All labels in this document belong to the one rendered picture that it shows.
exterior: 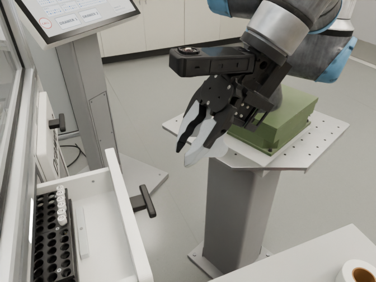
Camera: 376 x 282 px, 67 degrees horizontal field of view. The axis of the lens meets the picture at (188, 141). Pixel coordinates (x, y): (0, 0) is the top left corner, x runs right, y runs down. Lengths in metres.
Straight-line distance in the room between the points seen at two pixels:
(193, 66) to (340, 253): 0.49
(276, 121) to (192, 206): 0.99
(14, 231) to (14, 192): 0.07
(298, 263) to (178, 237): 0.99
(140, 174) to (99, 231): 1.28
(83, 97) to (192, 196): 0.83
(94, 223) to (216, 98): 0.33
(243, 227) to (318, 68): 0.61
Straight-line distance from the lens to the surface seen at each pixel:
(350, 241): 0.71
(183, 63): 0.36
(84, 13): 1.29
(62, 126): 0.73
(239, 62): 0.39
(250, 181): 0.93
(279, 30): 0.40
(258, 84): 0.44
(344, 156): 2.28
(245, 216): 1.05
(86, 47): 1.40
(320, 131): 1.01
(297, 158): 0.87
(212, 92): 0.43
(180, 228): 1.59
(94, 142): 1.59
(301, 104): 0.92
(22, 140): 0.56
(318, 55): 0.76
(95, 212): 0.60
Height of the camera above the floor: 1.28
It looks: 37 degrees down
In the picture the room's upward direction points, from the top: straight up
